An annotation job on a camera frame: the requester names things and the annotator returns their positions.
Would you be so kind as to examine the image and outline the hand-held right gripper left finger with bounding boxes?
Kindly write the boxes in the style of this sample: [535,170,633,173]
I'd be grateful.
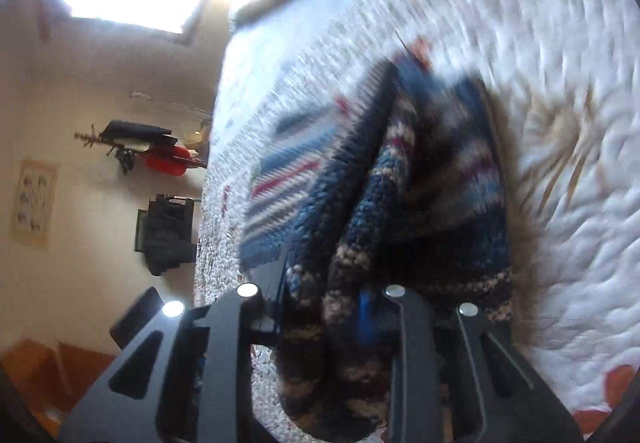
[60,243,292,443]

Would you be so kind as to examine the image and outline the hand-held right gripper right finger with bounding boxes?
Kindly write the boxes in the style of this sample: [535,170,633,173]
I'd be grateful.
[356,284,584,443]

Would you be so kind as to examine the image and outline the striped knit sweater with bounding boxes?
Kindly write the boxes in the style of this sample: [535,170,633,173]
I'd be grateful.
[239,52,517,443]

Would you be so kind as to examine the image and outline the red bag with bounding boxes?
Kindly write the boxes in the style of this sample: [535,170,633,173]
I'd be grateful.
[144,145,195,175]

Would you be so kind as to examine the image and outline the dark garment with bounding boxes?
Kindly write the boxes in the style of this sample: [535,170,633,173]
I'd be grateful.
[101,120,179,148]

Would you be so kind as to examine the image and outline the wooden coat rack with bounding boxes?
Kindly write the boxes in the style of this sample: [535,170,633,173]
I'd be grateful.
[74,122,208,175]

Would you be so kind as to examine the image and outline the white floral quilt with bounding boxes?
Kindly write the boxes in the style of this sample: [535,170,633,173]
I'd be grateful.
[192,0,640,443]

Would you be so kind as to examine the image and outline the wall poster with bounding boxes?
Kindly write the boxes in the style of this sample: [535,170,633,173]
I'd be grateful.
[12,158,62,252]

